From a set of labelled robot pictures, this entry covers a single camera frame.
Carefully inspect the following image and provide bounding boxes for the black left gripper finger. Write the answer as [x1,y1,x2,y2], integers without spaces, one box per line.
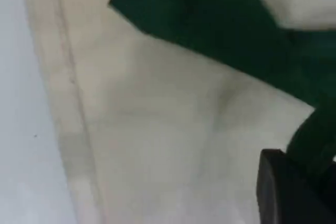
[256,148,336,224]

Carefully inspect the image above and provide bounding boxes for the white canvas bag green handles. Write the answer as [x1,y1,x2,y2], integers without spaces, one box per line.
[19,0,336,224]

